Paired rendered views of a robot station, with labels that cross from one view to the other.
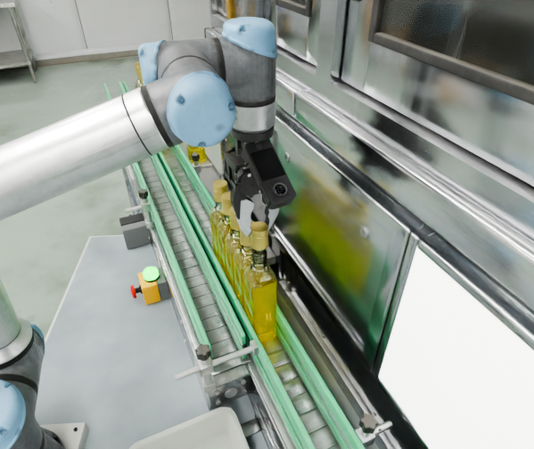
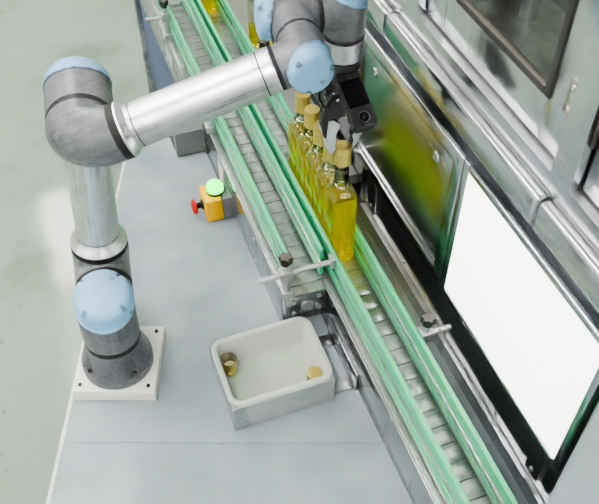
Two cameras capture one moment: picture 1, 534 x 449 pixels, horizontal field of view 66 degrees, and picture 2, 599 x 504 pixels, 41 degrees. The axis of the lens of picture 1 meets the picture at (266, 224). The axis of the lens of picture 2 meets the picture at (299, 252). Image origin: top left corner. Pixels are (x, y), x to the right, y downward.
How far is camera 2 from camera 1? 0.84 m
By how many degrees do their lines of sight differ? 11
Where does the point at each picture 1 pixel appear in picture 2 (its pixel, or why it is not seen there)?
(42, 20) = not seen: outside the picture
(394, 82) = (464, 33)
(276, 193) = (361, 120)
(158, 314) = (222, 232)
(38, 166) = (199, 104)
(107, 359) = (173, 274)
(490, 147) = (515, 103)
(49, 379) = not seen: hidden behind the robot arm
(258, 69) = (351, 18)
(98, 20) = not seen: outside the picture
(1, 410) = (118, 292)
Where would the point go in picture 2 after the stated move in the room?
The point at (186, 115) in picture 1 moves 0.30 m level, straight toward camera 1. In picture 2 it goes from (301, 74) to (332, 210)
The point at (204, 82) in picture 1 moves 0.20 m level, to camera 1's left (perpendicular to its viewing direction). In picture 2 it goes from (315, 53) to (185, 48)
